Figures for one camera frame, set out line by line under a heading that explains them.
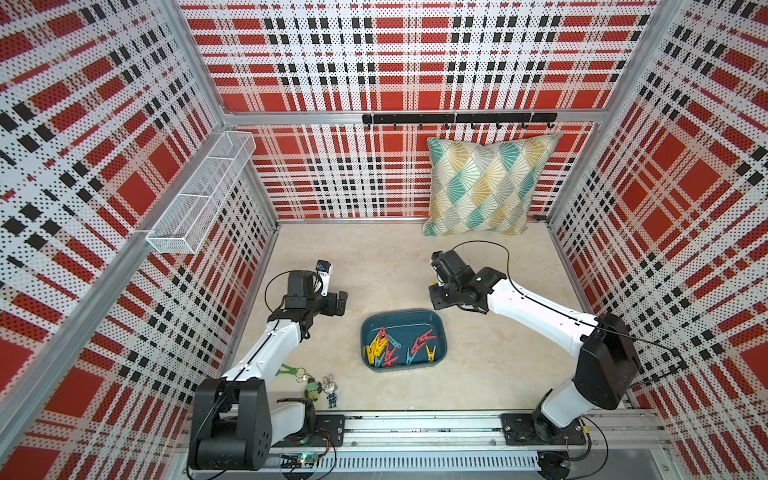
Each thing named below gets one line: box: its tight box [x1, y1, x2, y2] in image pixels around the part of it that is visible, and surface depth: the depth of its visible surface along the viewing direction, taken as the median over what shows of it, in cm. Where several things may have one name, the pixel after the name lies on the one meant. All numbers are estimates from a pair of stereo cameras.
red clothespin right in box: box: [410, 329, 438, 355], surface depth 90 cm
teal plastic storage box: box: [361, 309, 448, 373], surface depth 90 cm
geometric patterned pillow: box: [423, 133, 562, 237], surface depth 95 cm
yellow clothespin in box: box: [366, 333, 388, 364], surface depth 88 cm
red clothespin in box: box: [382, 344, 400, 368], surface depth 86 cm
